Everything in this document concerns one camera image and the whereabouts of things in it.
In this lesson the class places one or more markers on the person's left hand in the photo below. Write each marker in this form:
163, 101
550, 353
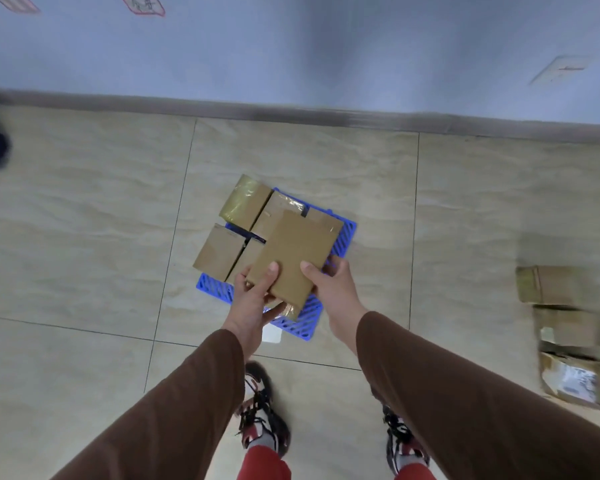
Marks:
245, 312

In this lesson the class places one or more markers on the person's right hand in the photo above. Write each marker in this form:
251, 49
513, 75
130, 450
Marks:
340, 294

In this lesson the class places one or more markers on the person's left thumb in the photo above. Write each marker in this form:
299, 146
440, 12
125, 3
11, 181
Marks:
267, 279

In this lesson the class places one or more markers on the person's right thumb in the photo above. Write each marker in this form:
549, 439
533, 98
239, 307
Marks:
314, 274

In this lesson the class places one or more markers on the person's right forearm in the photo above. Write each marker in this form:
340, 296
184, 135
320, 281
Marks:
460, 409

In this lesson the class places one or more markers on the person's left forearm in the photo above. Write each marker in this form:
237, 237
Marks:
170, 414

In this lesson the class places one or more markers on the narrow brown cardboard box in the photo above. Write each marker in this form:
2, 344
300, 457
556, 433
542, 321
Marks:
247, 259

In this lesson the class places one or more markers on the blue plastic grid pallet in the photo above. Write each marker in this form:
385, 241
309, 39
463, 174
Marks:
342, 239

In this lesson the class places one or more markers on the small brown cardboard box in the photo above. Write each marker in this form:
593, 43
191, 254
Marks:
327, 222

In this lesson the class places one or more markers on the white paper slip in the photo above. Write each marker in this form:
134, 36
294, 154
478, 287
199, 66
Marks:
271, 334

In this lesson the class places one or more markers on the plain brown cardboard box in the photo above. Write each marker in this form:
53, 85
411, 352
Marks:
219, 252

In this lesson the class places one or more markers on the cardboard box with black tape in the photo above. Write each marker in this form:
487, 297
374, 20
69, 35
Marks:
275, 212

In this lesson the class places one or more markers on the glossy taped cardboard box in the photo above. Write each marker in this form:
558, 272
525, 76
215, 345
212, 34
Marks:
245, 202

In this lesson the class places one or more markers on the person's left sneaker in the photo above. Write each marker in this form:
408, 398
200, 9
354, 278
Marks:
262, 409

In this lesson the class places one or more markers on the person's sneaker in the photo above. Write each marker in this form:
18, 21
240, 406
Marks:
402, 439
262, 409

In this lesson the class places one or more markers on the grey baseboard strip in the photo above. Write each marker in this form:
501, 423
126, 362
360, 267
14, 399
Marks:
300, 114

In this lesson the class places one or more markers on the person's left red trouser leg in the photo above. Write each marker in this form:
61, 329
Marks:
262, 464

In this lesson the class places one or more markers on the person's red trouser leg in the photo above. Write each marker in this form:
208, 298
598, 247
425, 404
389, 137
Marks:
262, 464
415, 473

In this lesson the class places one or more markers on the person's right sneaker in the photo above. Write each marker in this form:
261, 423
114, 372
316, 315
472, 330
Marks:
402, 439

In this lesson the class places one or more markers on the person's right red trouser leg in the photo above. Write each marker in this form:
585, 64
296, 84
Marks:
415, 473

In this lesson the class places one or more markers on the olive taped cardboard box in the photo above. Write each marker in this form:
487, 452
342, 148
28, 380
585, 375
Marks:
547, 284

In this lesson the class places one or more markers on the worn brown cardboard box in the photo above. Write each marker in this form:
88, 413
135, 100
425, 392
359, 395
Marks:
572, 327

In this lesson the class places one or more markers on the cardboard box with white label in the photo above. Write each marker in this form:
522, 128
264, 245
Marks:
575, 382

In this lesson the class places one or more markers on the red outlined wall sticker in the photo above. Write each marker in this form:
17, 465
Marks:
142, 4

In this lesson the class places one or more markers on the white wall socket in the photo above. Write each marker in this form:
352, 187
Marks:
562, 69

